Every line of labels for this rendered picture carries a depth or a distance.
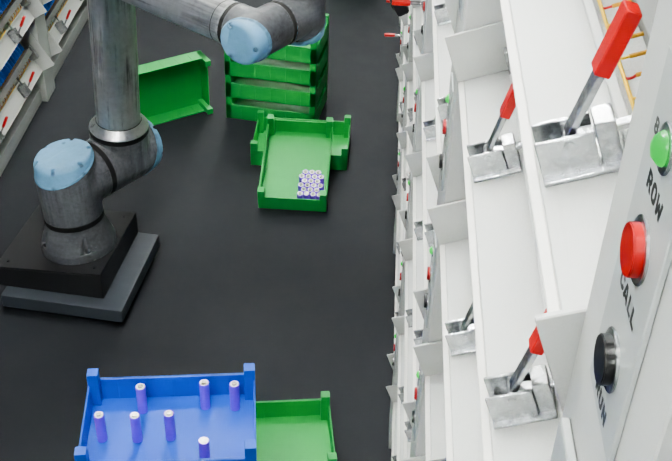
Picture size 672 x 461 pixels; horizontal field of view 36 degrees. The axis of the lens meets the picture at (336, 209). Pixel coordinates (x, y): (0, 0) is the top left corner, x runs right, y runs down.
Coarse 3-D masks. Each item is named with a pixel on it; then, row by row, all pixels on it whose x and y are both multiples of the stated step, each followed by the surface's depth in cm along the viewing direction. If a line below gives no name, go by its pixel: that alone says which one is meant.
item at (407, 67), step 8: (408, 64) 257; (408, 72) 259; (408, 80) 260; (408, 88) 258; (408, 96) 254; (408, 104) 251; (408, 112) 244; (408, 120) 246; (408, 136) 240; (408, 144) 237; (408, 152) 235; (408, 168) 230; (408, 176) 224; (400, 216) 210
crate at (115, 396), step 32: (96, 384) 188; (128, 384) 191; (160, 384) 192; (192, 384) 193; (224, 384) 193; (128, 416) 190; (160, 416) 190; (192, 416) 190; (224, 416) 190; (96, 448) 184; (128, 448) 184; (160, 448) 184; (192, 448) 184; (224, 448) 184; (256, 448) 181
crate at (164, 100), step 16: (144, 64) 335; (160, 64) 335; (176, 64) 335; (192, 64) 345; (208, 64) 339; (144, 80) 338; (160, 80) 341; (176, 80) 345; (192, 80) 348; (144, 96) 341; (160, 96) 345; (176, 96) 348; (192, 96) 352; (208, 96) 349; (144, 112) 345; (160, 112) 348; (176, 112) 349; (192, 112) 350; (208, 112) 349
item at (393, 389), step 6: (390, 390) 226; (396, 390) 226; (390, 396) 227; (396, 396) 227; (396, 402) 228; (396, 408) 226; (396, 414) 225; (396, 420) 224; (396, 426) 222; (396, 432) 221; (396, 438) 220; (396, 444) 218; (396, 450) 217; (396, 456) 213
